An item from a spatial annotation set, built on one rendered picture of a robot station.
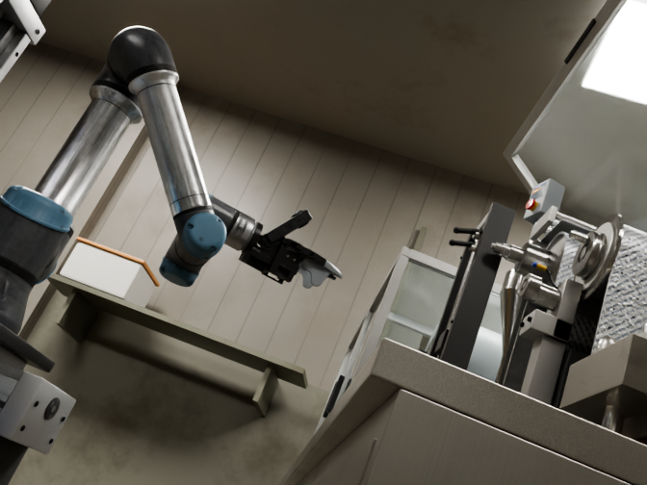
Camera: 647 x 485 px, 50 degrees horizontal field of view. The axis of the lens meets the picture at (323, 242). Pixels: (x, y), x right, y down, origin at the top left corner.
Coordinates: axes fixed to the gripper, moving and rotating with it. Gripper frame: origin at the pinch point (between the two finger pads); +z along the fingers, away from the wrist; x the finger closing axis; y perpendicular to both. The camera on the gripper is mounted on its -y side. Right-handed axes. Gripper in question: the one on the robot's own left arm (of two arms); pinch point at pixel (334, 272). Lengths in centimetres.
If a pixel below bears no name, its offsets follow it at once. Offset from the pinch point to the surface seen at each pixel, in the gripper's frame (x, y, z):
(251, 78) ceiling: -314, -172, -24
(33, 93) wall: -412, -113, -158
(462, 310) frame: 25.1, 0.9, 18.6
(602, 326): 62, 4, 21
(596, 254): 56, -8, 20
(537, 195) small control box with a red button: -3, -43, 40
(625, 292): 61, -2, 23
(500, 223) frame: 22.9, -19.3, 20.2
